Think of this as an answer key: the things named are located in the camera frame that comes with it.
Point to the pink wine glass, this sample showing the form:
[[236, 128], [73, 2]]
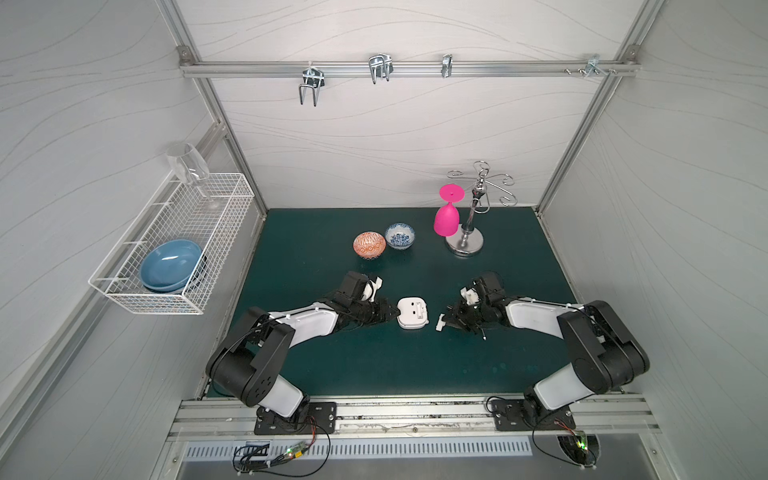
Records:
[[447, 218]]

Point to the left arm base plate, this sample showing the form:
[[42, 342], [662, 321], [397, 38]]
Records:
[[311, 414]]

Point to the blue white patterned bowl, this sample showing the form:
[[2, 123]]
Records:
[[399, 236]]

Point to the blue ceramic bowl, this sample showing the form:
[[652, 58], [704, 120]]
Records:
[[171, 266]]

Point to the double metal hook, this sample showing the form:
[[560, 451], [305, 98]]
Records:
[[313, 80]]

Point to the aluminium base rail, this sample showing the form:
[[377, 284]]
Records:
[[406, 416]]

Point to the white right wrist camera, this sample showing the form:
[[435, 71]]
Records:
[[470, 296]]

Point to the small metal hook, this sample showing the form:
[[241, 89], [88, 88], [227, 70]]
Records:
[[446, 66]]

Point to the white alarm clock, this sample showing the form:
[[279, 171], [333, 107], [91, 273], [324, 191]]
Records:
[[413, 313]]

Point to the red patterned bowl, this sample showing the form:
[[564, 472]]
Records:
[[369, 245]]

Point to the aluminium cross rail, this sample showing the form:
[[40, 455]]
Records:
[[402, 69]]

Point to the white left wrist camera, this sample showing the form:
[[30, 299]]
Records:
[[371, 288]]

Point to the clear wine glass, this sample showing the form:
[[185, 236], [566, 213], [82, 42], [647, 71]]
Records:
[[189, 166]]

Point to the white battery cover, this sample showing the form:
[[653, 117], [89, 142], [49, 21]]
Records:
[[440, 323]]

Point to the metal hook right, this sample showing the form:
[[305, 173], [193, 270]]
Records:
[[592, 68]]

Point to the chrome glass holder stand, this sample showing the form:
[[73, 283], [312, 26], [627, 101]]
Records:
[[468, 240]]

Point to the metal hook centre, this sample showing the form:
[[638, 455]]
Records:
[[380, 67]]

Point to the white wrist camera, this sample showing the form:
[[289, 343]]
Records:
[[470, 296], [371, 288]]

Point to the white wire basket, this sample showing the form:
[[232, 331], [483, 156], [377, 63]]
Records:
[[176, 211]]

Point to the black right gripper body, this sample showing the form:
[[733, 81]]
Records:
[[466, 314]]

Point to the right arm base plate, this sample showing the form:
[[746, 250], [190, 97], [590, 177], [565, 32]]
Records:
[[518, 415]]

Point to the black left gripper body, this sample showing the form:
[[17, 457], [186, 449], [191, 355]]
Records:
[[377, 311]]

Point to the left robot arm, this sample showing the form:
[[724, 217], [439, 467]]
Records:
[[247, 363]]

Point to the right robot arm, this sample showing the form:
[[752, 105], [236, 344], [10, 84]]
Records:
[[603, 353]]

